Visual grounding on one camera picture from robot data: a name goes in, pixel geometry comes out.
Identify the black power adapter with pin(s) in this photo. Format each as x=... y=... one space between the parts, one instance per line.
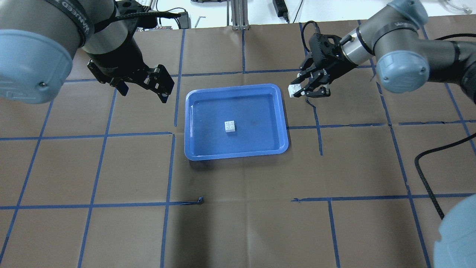
x=281 y=9

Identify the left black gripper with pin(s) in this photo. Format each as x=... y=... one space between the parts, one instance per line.
x=119 y=62

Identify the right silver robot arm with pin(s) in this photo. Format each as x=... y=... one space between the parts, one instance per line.
x=404 y=61

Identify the brown paper table mat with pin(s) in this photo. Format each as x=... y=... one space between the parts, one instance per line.
x=231 y=172

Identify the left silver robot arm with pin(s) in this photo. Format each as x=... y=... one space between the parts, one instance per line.
x=40 y=38

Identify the white toy block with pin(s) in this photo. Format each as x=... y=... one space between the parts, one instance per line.
x=229 y=126
x=295 y=90

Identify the aluminium frame post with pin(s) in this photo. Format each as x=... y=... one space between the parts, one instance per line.
x=237 y=11

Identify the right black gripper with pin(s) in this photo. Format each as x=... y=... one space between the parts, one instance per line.
x=334 y=64

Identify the blue plastic tray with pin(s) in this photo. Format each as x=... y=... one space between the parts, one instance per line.
x=257 y=110

